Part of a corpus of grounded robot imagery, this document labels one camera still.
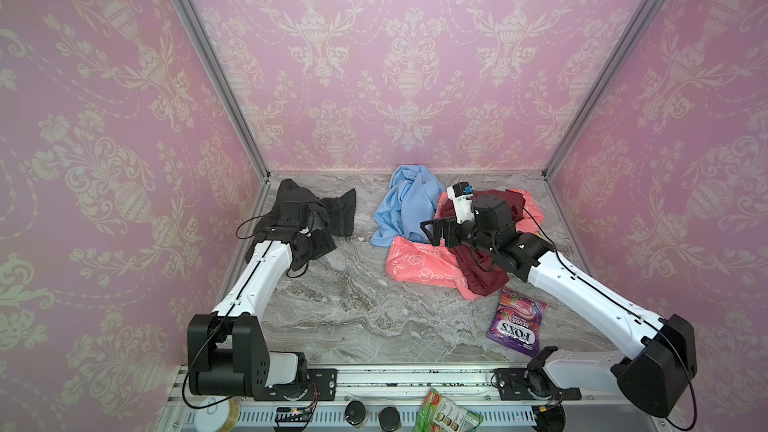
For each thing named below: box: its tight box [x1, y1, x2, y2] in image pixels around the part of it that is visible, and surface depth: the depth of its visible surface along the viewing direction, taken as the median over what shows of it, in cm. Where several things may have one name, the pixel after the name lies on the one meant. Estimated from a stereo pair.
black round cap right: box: [379, 406, 400, 432], surface depth 64 cm
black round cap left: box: [344, 400, 366, 425], surface depth 64 cm
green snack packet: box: [413, 388, 484, 432], surface depth 69 cm
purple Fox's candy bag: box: [486, 288, 548, 358], surface depth 83 cm
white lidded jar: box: [193, 395, 241, 432], surface depth 67 cm
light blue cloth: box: [370, 164, 445, 247], surface depth 102 cm
